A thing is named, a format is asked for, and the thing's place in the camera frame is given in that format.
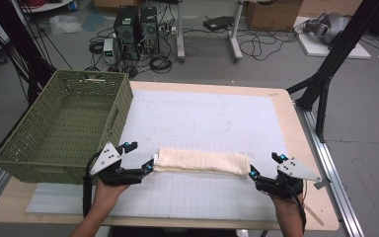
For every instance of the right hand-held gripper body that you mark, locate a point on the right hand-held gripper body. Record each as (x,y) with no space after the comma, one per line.
(296,171)

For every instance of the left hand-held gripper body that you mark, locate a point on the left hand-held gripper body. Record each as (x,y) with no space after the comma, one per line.
(107,158)

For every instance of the cream towel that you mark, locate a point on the cream towel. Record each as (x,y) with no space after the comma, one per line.
(200,162)

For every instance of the person's right hand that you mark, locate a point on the person's right hand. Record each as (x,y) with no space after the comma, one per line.
(288,204)

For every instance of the person's left hand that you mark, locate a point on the person's left hand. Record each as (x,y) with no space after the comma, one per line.
(107,196)

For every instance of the beige tape strip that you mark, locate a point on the beige tape strip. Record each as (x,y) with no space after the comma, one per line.
(314,214)

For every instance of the green woven basket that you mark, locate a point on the green woven basket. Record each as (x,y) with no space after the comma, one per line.
(65,125)

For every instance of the white grid mat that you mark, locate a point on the white grid mat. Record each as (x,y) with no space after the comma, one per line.
(204,125)

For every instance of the grey bench power supply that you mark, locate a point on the grey bench power supply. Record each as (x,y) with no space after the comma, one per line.
(109,51)

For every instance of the black computer tower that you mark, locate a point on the black computer tower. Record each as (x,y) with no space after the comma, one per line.
(149,29)
(126,33)

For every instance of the white floor board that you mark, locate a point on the white floor board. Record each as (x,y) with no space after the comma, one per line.
(316,49)

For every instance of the white desk leg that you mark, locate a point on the white desk leg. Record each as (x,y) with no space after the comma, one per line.
(235,36)
(180,33)

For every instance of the clear plastic bag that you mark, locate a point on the clear plastic bag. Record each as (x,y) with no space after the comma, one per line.
(65,24)

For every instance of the grey headset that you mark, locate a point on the grey headset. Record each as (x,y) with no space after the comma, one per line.
(329,26)

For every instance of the brown cardboard box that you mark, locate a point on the brown cardboard box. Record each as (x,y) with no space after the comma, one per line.
(273,15)

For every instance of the flat black device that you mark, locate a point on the flat black device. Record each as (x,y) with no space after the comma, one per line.
(217,23)

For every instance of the black metal frame stand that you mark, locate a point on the black metal frame stand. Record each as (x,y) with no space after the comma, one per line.
(19,42)
(335,49)

